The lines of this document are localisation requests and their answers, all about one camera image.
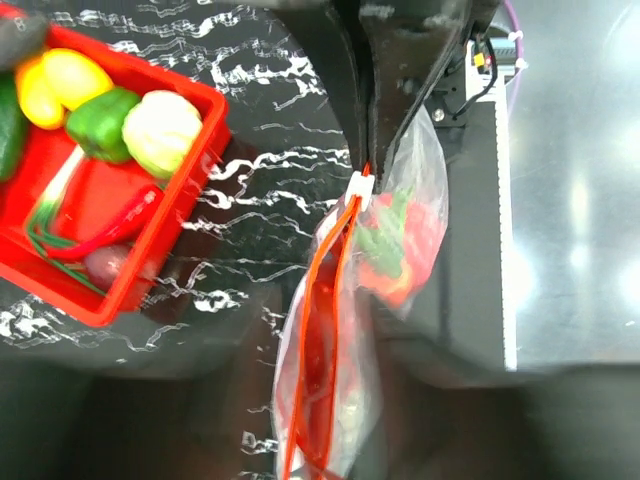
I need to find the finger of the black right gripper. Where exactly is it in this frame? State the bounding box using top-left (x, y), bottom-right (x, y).
top-left (272, 1), bottom-right (372, 170)
top-left (358, 1), bottom-right (472, 180)

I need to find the red toy bell pepper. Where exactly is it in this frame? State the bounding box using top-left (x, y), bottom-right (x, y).
top-left (403, 201), bottom-right (445, 294)

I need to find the clear orange-zip bag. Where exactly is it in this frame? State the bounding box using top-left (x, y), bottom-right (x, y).
top-left (272, 104), bottom-right (450, 480)

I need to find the orange toy carrot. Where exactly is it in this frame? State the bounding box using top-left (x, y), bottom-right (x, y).
top-left (355, 192), bottom-right (413, 309)

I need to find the red toy lobster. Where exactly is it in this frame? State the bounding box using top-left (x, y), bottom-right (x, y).
top-left (294, 249), bottom-right (361, 471)

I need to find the pale green toy cabbage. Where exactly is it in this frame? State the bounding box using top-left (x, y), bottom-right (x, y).
top-left (122, 90), bottom-right (203, 181)

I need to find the green toy bell pepper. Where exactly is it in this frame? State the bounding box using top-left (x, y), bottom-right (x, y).
top-left (65, 87), bottom-right (141, 164)

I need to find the red toy chili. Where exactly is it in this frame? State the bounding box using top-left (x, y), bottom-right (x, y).
top-left (45, 184), bottom-right (164, 261)

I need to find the yellow toy lemon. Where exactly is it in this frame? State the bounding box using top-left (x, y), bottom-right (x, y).
top-left (15, 48), bottom-right (114, 130)

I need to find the red plastic bin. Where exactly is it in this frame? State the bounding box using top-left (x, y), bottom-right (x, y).
top-left (0, 24), bottom-right (232, 329)

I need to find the grey toy fish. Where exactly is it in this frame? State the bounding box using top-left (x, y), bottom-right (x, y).
top-left (0, 14), bottom-right (50, 73)

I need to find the purple toy onion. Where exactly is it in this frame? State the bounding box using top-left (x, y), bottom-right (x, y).
top-left (84, 244), bottom-right (131, 291)

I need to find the green toy cucumber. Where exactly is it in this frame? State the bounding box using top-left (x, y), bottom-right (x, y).
top-left (0, 73), bottom-right (29, 183)

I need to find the green toy scallion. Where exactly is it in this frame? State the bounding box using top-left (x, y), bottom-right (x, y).
top-left (25, 146), bottom-right (106, 296)

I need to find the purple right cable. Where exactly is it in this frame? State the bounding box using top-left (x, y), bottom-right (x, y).
top-left (502, 0), bottom-right (529, 116)

